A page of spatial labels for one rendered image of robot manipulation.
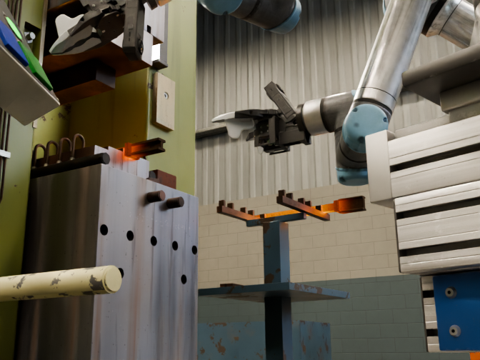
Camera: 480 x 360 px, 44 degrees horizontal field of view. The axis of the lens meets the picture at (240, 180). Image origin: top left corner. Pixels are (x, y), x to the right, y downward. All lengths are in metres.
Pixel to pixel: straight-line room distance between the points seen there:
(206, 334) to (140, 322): 3.85
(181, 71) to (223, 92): 9.13
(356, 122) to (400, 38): 0.19
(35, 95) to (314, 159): 8.82
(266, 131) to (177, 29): 0.91
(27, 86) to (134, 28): 0.21
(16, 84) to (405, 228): 0.69
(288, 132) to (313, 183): 8.46
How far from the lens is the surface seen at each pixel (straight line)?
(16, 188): 1.46
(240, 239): 10.18
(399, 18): 1.16
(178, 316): 1.53
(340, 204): 1.90
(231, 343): 5.15
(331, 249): 9.38
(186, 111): 2.04
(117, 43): 1.61
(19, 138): 1.49
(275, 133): 1.26
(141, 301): 1.42
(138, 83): 1.93
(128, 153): 1.52
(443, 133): 0.72
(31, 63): 1.12
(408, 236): 0.72
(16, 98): 1.12
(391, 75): 1.11
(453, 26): 1.34
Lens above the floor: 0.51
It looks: 16 degrees up
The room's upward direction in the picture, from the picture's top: 1 degrees counter-clockwise
